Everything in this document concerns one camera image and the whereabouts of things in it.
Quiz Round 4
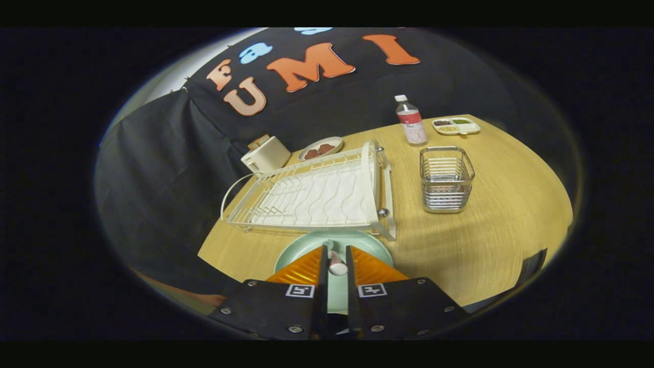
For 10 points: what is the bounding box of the beige round plate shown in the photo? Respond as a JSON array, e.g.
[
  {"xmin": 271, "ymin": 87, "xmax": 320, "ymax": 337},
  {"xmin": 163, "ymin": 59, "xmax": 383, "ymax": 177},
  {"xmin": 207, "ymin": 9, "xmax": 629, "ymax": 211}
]
[{"xmin": 298, "ymin": 136, "xmax": 344, "ymax": 162}]

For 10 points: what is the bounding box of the metal wire basket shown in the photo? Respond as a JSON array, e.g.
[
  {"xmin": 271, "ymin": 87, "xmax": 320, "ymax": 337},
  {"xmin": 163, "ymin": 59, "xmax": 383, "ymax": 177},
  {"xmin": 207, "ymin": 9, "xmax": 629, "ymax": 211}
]
[{"xmin": 419, "ymin": 146, "xmax": 476, "ymax": 214}]

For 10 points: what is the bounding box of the white toaster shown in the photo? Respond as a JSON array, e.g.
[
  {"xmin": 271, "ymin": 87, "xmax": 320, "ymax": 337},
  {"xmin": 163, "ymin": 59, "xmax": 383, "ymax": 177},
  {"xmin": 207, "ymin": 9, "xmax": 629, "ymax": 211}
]
[{"xmin": 241, "ymin": 134, "xmax": 292, "ymax": 174}]

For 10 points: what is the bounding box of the dark object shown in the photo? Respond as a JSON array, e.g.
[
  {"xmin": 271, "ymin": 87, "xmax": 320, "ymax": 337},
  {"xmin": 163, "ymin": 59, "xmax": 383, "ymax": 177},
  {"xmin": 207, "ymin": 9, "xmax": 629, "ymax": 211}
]
[{"xmin": 520, "ymin": 248, "xmax": 548, "ymax": 287}]

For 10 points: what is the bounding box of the white wavy drip tray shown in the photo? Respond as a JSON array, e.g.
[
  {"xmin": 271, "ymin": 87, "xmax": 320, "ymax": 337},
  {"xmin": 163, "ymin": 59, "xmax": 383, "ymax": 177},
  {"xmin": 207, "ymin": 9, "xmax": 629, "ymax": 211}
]
[{"xmin": 250, "ymin": 158, "xmax": 394, "ymax": 228}]

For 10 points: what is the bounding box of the clear bottle red label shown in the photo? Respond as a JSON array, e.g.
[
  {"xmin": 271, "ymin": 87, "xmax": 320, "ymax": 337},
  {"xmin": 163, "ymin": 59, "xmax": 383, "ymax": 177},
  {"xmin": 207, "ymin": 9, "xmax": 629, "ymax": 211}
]
[{"xmin": 394, "ymin": 95, "xmax": 429, "ymax": 146}]

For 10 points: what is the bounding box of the white wire dish rack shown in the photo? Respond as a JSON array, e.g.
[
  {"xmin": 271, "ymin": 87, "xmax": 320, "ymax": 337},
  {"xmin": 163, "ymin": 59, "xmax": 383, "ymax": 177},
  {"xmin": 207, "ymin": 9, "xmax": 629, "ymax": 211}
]
[{"xmin": 221, "ymin": 141, "xmax": 396, "ymax": 242}]

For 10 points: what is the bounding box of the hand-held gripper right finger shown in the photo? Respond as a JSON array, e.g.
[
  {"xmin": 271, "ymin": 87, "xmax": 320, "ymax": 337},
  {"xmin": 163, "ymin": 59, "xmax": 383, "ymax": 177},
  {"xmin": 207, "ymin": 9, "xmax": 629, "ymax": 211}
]
[{"xmin": 346, "ymin": 245, "xmax": 468, "ymax": 340}]

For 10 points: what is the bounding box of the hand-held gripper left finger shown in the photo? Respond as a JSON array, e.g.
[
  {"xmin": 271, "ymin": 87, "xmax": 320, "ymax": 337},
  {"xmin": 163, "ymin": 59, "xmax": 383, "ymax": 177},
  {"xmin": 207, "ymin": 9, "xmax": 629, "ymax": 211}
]
[{"xmin": 209, "ymin": 244, "xmax": 329, "ymax": 340}]

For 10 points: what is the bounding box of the pale green plate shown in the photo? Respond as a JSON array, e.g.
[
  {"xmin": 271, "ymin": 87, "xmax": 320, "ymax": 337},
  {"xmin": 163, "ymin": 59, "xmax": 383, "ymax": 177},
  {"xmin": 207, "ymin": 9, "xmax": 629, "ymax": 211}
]
[{"xmin": 274, "ymin": 229, "xmax": 394, "ymax": 313}]

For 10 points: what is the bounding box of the white divided snack tray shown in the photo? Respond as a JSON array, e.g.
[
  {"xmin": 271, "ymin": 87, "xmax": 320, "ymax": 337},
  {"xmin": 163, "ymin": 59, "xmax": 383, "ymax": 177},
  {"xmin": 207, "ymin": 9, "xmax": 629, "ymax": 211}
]
[{"xmin": 432, "ymin": 117, "xmax": 481, "ymax": 136}]

